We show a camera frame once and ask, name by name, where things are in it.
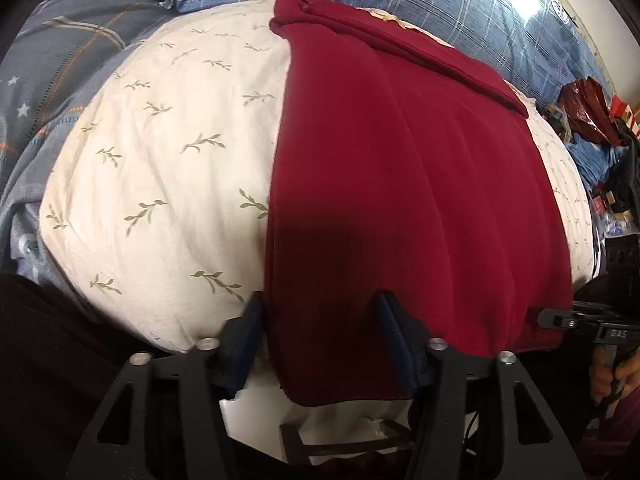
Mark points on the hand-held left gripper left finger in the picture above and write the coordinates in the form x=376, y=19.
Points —
x=245, y=340

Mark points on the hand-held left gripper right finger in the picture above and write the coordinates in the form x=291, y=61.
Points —
x=400, y=350

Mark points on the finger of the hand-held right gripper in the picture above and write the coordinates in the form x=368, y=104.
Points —
x=565, y=320

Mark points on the red sweater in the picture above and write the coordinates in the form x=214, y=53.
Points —
x=400, y=185

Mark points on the person's right forearm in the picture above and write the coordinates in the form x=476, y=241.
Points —
x=620, y=430

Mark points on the person's right hand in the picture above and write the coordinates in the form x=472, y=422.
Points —
x=599, y=375

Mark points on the black perforated panel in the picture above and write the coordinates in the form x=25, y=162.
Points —
x=620, y=270

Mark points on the dark clutter pile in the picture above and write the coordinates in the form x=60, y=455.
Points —
x=612, y=215

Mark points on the blue crumpled cloth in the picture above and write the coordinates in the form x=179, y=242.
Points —
x=595, y=160

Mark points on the white leaf-print pillow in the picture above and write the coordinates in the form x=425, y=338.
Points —
x=165, y=185

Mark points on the person's dark clothing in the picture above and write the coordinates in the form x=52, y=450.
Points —
x=50, y=385

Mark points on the red shiny bag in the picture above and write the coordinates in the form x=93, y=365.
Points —
x=587, y=110

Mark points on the red patterned box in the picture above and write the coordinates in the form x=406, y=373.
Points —
x=625, y=110

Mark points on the blue striped duvet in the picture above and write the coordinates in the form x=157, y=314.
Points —
x=450, y=5

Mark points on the grey star-print bed sheet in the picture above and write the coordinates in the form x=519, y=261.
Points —
x=60, y=60

